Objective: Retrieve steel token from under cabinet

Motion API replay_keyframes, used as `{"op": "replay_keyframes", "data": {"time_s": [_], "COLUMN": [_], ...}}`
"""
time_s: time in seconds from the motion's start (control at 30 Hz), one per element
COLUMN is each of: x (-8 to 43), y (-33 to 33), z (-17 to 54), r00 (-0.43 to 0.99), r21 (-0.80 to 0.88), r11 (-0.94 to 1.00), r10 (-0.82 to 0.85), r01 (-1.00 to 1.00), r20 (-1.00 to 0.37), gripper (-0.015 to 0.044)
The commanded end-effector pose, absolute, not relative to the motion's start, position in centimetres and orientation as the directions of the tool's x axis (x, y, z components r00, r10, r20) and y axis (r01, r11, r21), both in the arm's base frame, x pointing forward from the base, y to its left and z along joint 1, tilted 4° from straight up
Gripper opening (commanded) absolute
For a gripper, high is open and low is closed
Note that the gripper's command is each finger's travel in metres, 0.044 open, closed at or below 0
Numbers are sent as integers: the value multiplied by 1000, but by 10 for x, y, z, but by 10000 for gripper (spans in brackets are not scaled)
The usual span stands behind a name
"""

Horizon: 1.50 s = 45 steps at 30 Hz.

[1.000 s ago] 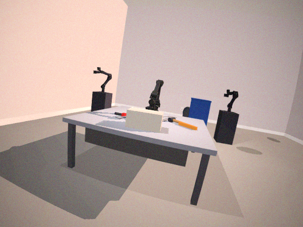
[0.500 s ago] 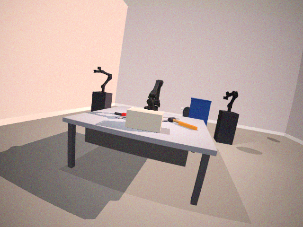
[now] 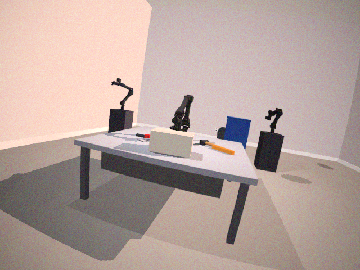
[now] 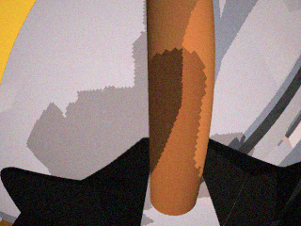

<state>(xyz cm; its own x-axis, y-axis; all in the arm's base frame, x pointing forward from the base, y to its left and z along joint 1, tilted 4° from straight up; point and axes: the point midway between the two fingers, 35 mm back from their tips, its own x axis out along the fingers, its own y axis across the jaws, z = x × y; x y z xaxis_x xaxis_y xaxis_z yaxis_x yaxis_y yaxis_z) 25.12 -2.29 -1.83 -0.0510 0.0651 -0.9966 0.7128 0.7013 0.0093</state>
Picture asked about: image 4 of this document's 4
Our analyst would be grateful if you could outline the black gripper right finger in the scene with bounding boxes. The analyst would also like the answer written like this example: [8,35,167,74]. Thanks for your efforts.
[203,138,301,226]

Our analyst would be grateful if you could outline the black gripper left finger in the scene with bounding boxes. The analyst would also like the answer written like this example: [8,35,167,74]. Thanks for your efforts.
[0,137,150,226]

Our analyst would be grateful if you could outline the beige rectangular box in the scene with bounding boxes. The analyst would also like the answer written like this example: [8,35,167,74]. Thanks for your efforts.
[0,0,37,84]

